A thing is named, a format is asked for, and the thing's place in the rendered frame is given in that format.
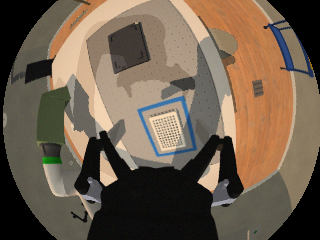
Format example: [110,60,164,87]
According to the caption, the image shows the blue tape outline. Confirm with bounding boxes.
[137,96,197,157]

